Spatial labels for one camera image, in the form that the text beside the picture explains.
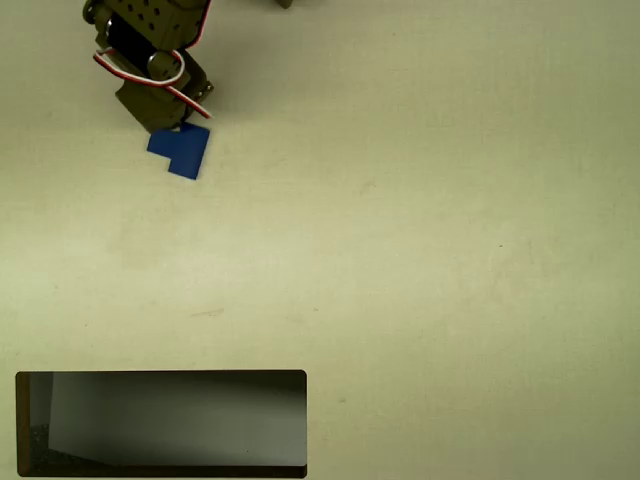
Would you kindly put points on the blue T-shaped block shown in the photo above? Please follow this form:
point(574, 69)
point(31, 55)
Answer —
point(182, 150)

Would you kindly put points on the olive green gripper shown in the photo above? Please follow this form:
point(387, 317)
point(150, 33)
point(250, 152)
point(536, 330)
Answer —
point(161, 116)

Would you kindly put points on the dark rectangular bin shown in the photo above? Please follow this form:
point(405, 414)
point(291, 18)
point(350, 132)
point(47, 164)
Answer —
point(150, 425)

